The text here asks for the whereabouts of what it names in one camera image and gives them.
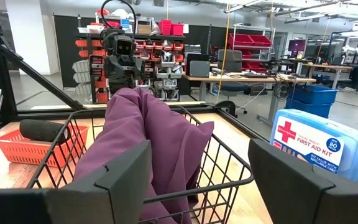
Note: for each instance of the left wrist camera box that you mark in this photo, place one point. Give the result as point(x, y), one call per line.
point(124, 46)

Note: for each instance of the black office chair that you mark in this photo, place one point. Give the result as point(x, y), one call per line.
point(357, 77)

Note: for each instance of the maroon fabric pouch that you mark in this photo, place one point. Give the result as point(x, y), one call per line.
point(166, 140)

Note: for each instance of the long wooden desk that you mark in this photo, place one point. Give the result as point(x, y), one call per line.
point(259, 78)

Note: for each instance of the metal rack with red bins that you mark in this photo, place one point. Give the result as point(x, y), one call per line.
point(247, 40)

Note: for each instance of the black computer box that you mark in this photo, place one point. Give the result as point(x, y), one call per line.
point(199, 68)

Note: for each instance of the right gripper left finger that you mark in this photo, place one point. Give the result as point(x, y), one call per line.
point(120, 193)

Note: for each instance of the blue plastic tote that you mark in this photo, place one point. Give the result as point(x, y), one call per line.
point(312, 93)
point(306, 110)

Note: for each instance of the black marker cap object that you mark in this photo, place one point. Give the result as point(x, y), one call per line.
point(42, 130)

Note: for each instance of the orange plastic tray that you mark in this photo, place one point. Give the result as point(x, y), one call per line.
point(26, 152)

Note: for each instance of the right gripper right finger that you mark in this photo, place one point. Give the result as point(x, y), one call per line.
point(291, 193)

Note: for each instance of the purple lit monitor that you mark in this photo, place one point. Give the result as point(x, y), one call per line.
point(296, 46)

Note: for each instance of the grey equipment box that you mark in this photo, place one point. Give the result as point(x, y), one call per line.
point(230, 60)

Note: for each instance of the small wooden desk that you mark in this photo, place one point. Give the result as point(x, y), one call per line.
point(328, 66)

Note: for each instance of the shelf with red bins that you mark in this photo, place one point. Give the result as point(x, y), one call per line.
point(154, 46)

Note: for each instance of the blue first aid kit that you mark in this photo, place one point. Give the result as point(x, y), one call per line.
point(315, 146)

